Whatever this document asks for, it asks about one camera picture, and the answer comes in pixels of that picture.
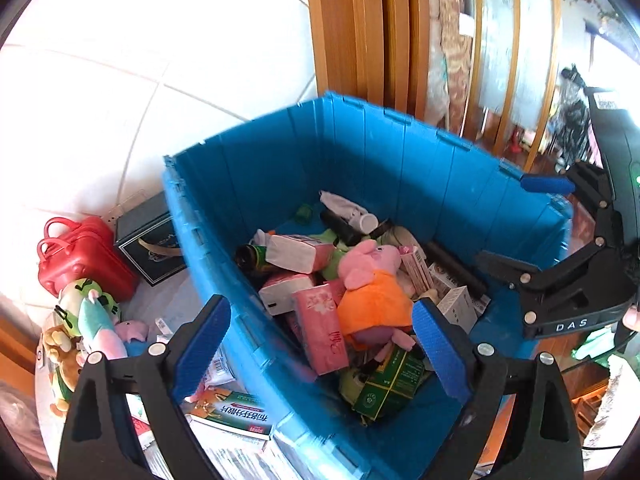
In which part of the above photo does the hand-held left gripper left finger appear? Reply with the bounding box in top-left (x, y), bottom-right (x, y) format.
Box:
top-left (56, 294), bottom-right (232, 480)

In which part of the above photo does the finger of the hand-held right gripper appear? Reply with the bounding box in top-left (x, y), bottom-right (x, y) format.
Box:
top-left (474, 237), bottom-right (630, 312)
top-left (520, 160), bottom-right (615, 244)

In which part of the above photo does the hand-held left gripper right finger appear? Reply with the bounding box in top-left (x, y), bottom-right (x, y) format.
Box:
top-left (411, 298), bottom-right (586, 480)

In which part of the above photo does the long green medicine box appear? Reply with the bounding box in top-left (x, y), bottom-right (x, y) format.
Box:
top-left (352, 344), bottom-right (431, 421)

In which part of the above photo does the black folding umbrella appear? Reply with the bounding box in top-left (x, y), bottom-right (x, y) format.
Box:
top-left (424, 241), bottom-right (489, 299)

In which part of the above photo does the pink pig plush orange dress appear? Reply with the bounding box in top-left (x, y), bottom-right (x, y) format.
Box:
top-left (336, 239), bottom-right (419, 354)

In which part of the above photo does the pink white medicine box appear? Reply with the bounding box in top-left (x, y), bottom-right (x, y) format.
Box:
top-left (399, 247), bottom-right (436, 296)

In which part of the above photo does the pink white tissue pack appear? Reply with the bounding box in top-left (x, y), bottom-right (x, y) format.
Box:
top-left (264, 233), bottom-right (337, 275)
top-left (258, 272), bottom-right (321, 317)

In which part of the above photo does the brown bottle white cap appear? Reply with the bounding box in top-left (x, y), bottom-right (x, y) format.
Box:
top-left (234, 243), bottom-right (271, 274)

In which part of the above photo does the pink floral tissue pack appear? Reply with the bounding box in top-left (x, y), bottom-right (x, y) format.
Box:
top-left (291, 282), bottom-right (351, 377)

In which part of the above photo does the blue plastic storage crate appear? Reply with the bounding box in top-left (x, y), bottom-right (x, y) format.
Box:
top-left (161, 91), bottom-right (574, 480)

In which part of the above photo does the white pill bottle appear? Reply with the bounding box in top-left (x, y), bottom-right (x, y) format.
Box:
top-left (319, 190), bottom-right (380, 235)

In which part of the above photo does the black cylinder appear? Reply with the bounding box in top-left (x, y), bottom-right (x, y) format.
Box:
top-left (319, 208), bottom-right (364, 246)

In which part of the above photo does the pink barcode tissue pack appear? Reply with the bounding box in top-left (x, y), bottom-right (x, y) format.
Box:
top-left (199, 344), bottom-right (234, 389)

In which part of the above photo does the green orange medicine box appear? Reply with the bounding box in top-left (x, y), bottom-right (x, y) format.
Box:
top-left (187, 389), bottom-right (276, 441)

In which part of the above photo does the green cloth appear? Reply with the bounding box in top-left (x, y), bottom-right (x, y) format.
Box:
top-left (572, 327), bottom-right (621, 361)

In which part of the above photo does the pink pig plush teal hat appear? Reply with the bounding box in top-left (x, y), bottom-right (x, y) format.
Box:
top-left (77, 297), bottom-right (151, 361)

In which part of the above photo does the green frog plush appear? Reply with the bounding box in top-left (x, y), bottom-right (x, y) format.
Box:
top-left (54, 278), bottom-right (123, 336)

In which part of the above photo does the black gift box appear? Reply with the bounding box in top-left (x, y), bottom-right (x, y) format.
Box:
top-left (114, 190), bottom-right (189, 287)

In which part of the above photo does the brown bear plush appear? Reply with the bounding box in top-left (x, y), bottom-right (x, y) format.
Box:
top-left (47, 354), bottom-right (84, 416)

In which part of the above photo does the tan bear plush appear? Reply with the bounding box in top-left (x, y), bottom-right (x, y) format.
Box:
top-left (41, 324), bottom-right (84, 361)

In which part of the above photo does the red toy suitcase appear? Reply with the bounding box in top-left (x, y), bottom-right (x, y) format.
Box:
top-left (37, 216), bottom-right (140, 297)

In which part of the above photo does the floral patterned cloth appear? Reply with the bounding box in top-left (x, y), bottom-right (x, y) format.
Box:
top-left (427, 0), bottom-right (476, 134)

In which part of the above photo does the wooden glass door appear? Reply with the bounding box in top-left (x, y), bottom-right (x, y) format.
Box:
top-left (302, 0), bottom-right (571, 171)

